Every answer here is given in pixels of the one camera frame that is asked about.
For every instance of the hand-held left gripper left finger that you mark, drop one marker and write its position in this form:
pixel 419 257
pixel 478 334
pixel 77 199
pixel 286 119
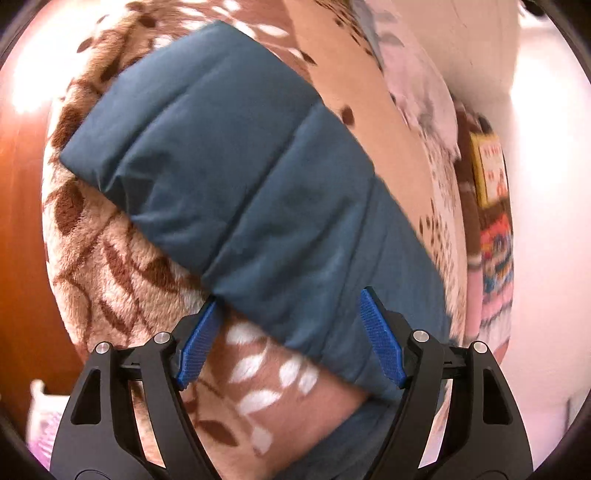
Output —
pixel 199 341

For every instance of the leaf patterned fleece blanket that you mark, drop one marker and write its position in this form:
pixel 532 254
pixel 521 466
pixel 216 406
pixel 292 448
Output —
pixel 115 272

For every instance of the brown striped blanket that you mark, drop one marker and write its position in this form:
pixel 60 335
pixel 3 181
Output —
pixel 467 198

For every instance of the pink white object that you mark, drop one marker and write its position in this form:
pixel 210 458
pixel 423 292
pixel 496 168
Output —
pixel 42 417

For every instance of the lilac floral pillowcase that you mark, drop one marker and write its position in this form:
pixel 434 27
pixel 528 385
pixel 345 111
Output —
pixel 418 83

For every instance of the blue padded jacket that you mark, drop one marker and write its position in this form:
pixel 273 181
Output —
pixel 240 175

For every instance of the colourful printed cushion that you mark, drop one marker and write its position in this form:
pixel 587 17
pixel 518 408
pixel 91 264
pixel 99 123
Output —
pixel 497 254

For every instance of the yellow flower cushion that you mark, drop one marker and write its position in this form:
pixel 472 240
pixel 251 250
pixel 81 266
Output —
pixel 490 170

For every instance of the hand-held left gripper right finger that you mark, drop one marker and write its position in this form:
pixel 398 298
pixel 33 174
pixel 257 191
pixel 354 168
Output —
pixel 381 333

